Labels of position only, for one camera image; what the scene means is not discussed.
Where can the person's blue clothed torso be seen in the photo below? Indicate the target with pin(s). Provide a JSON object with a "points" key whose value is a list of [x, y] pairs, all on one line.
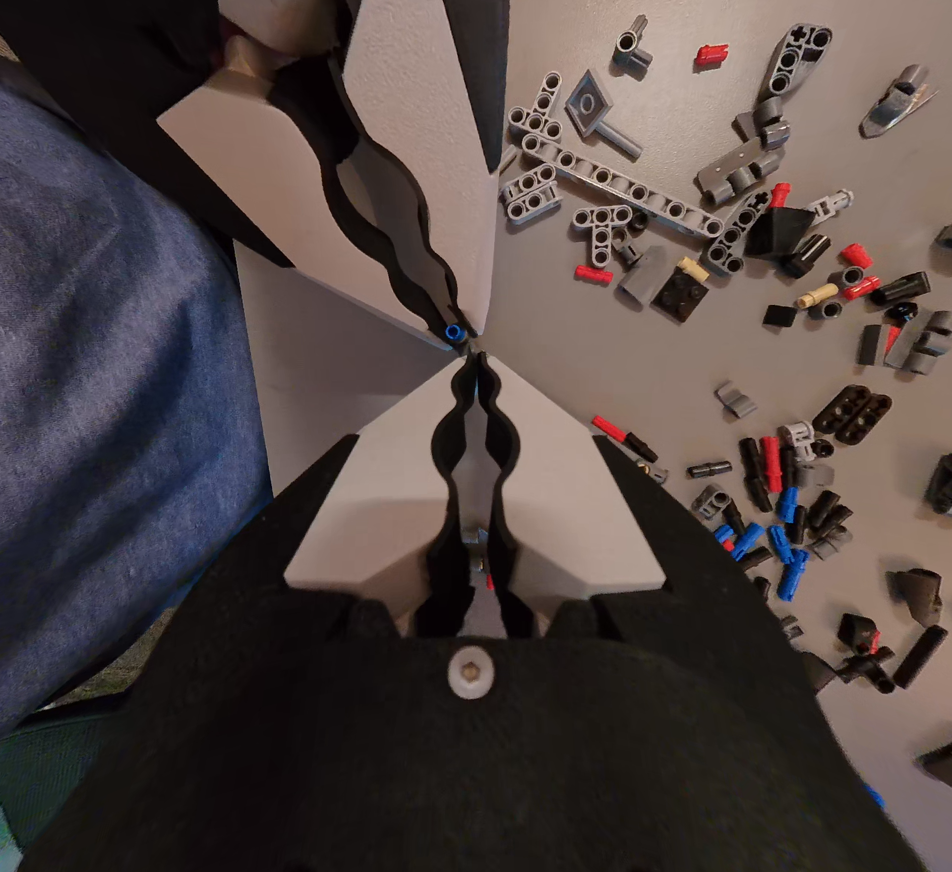
{"points": [[111, 366]]}

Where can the dark grey lego hinge plate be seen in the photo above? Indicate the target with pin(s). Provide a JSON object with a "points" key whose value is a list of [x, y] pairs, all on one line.
{"points": [[736, 173]]}

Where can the black lego cylinder connector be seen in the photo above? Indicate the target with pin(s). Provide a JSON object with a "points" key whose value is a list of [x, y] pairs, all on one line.
{"points": [[900, 288]]}

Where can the grey lego connector blue pin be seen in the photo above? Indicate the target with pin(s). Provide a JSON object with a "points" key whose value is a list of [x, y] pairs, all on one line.
{"points": [[451, 331]]}

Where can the grey square lego plate bar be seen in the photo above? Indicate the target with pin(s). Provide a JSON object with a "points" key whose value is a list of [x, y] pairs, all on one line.
{"points": [[591, 102]]}

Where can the long red lego pin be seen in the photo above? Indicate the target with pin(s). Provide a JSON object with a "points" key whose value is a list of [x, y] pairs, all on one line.
{"points": [[610, 427], [593, 274]]}

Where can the black lego pin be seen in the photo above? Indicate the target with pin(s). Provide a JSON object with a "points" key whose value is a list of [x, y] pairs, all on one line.
{"points": [[641, 447]]}

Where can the large black lego slope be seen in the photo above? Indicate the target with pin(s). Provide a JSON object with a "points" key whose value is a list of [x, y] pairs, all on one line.
{"points": [[777, 232]]}

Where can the light grey L-shaped lego beam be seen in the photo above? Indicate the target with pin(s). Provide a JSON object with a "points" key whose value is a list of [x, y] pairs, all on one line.
{"points": [[539, 102]]}

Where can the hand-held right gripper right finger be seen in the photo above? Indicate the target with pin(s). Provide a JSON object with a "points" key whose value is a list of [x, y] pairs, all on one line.
{"points": [[580, 515]]}

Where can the light grey angled lego beam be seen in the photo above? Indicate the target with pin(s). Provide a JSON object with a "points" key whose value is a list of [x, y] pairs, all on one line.
{"points": [[736, 236]]}

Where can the light grey double lego beam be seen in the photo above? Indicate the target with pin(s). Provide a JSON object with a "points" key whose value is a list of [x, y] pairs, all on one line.
{"points": [[529, 195]]}

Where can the light grey T-shaped lego beam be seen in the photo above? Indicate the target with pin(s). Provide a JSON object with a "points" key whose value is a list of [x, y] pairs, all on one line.
{"points": [[601, 232]]}

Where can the tan lego connector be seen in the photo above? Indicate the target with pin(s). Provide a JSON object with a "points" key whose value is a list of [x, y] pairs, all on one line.
{"points": [[814, 296]]}

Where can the light grey lego clip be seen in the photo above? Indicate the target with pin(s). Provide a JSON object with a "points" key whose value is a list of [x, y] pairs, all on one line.
{"points": [[736, 400]]}

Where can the dark grey cross-hole lego beam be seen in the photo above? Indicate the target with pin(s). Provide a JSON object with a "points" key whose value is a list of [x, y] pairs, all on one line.
{"points": [[796, 58]]}

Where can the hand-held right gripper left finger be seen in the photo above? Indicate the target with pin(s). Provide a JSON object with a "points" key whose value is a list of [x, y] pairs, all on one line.
{"points": [[364, 515]]}

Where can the small black lego tile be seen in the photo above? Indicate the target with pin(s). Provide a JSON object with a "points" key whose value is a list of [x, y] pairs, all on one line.
{"points": [[779, 316]]}

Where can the red lego elbow connector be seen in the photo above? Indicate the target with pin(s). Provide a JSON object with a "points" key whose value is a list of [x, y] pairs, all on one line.
{"points": [[857, 255]]}

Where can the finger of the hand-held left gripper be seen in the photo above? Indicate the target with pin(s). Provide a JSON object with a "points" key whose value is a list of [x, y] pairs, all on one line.
{"points": [[424, 106], [245, 158]]}

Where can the dark grey lego hinge piece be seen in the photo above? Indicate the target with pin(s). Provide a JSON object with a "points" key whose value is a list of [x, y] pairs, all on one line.
{"points": [[918, 344]]}

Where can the dark grey lego pin connector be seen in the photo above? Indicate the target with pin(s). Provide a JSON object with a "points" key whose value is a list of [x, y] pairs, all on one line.
{"points": [[632, 50]]}

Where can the pile of small lego pins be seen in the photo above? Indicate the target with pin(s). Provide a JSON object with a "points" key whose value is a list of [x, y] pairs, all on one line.
{"points": [[788, 515]]}

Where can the black three-hole lego beam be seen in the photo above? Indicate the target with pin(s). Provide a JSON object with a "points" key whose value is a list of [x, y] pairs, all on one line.
{"points": [[840, 407], [866, 422]]}

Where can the light grey lego pin connector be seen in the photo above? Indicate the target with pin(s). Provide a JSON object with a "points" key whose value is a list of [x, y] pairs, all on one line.
{"points": [[829, 206]]}

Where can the short red lego pin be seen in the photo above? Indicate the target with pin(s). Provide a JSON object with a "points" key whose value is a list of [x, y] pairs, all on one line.
{"points": [[712, 55]]}

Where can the grey curved lego slope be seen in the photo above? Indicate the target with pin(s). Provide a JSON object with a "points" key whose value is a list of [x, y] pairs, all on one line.
{"points": [[643, 277]]}

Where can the shiny grey curved lego piece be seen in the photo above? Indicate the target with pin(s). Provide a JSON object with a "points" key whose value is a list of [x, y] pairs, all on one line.
{"points": [[896, 102]]}

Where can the black square lego plate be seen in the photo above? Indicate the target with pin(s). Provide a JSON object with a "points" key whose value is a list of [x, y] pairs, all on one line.
{"points": [[678, 296]]}

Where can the long light grey lego beam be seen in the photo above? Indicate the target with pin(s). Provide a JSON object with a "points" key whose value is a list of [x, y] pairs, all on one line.
{"points": [[617, 184]]}

